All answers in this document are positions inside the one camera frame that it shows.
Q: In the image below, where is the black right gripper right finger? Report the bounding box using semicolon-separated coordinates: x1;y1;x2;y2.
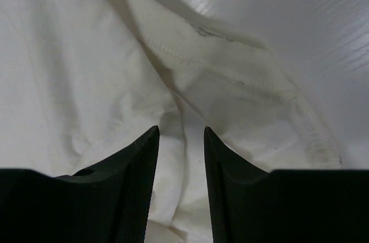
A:
204;127;368;242

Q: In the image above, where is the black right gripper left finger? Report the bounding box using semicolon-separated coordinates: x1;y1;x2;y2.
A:
1;126;160;242

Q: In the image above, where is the white t shirt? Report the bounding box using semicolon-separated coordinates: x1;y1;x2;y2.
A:
1;0;341;242

